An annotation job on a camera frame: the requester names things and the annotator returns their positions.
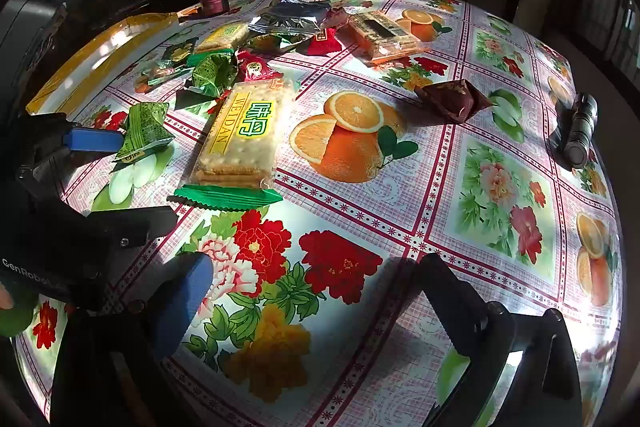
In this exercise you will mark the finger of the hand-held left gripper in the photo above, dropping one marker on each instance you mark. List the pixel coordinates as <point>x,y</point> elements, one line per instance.
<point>95,140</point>
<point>140,223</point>

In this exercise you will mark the large cracker packet green ends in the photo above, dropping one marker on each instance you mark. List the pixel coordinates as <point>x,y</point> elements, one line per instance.
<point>240,142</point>

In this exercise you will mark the floral fruit-print tablecloth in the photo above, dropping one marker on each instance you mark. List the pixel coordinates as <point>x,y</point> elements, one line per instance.
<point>400,217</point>

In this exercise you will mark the silver foil snack packet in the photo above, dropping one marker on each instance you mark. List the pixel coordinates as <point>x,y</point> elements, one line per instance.
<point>292,19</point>

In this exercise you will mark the light green snack packet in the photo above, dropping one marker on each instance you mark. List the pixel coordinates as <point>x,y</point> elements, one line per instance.
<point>142,129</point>

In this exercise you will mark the small green candy packet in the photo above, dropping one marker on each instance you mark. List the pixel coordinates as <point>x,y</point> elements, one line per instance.
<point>150,79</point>

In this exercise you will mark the green yellow snack packet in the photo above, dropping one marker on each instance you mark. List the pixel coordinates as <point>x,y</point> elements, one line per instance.
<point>272,42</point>

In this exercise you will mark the white box with yellow rim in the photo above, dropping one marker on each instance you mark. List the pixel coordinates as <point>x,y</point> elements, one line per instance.
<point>105,52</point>

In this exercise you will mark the dark red snack packet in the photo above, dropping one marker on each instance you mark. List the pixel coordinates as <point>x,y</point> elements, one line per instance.
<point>452,99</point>

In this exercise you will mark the person's left hand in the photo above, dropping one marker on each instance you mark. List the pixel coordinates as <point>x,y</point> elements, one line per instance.
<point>4,296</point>

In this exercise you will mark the dark grey panel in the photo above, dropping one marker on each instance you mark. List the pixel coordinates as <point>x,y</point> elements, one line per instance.
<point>30,24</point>

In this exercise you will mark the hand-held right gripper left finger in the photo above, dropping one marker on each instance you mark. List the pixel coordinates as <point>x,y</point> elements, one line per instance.
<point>180,297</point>

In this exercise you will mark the small cracker packet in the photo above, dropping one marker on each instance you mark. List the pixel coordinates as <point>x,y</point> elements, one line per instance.
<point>220,38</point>

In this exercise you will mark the red candy packet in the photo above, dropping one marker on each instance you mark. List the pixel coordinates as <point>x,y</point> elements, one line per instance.
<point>255,67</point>

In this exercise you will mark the clear orange cracker packet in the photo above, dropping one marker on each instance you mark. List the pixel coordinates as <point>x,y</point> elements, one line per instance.
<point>385,39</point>

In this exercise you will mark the black flashlight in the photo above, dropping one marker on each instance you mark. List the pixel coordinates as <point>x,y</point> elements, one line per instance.
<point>577,129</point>

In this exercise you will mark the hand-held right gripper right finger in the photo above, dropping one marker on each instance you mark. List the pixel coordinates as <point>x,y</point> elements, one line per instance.
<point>450,302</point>

